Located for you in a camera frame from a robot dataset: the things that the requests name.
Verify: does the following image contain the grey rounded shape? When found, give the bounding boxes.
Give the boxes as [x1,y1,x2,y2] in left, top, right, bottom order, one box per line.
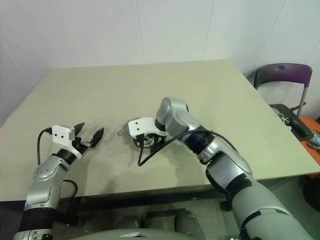
[174,209,207,240]

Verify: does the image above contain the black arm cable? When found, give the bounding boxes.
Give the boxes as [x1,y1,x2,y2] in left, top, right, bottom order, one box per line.
[136,129,241,167]
[36,127,79,200]

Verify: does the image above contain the dark plastic folding chair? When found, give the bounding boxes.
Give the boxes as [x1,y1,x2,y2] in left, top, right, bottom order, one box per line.
[246,63,314,131]

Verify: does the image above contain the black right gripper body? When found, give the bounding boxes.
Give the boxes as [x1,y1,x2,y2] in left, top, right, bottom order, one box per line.
[136,133,165,149]

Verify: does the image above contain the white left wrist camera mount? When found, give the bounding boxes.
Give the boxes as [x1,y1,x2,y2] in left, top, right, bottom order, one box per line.
[51,124,83,161]

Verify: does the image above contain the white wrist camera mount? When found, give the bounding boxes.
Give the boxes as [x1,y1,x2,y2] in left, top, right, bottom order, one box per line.
[127,116,170,138]
[51,124,83,161]

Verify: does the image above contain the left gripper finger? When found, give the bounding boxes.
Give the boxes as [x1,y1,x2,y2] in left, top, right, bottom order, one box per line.
[87,127,105,149]
[73,121,86,141]

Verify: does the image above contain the white ringed part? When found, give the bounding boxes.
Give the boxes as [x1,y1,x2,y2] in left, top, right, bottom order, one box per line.
[274,106,293,127]

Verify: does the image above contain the black oblong device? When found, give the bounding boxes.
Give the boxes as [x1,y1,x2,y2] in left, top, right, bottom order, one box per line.
[291,118,310,136]

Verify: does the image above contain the grey motor housing copper windings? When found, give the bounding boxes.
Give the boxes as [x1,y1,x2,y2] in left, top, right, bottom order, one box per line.
[131,136,168,152]

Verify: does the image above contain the small light blue object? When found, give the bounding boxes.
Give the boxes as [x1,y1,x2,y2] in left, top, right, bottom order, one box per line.
[308,136,320,150]

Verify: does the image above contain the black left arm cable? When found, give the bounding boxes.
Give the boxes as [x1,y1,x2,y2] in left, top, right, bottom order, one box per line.
[36,127,79,200]

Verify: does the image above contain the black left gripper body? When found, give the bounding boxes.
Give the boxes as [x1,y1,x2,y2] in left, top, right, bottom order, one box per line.
[72,136,93,155]

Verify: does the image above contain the orange box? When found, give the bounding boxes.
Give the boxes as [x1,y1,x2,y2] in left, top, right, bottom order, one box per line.
[298,115,320,167]

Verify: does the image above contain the black metal table frame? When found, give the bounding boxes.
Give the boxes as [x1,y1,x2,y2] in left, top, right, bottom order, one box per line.
[53,188,233,213]

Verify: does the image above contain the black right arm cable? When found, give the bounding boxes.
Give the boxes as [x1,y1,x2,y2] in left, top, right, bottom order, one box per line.
[136,129,241,167]

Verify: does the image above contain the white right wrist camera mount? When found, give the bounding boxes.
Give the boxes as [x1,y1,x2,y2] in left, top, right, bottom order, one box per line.
[127,116,170,138]

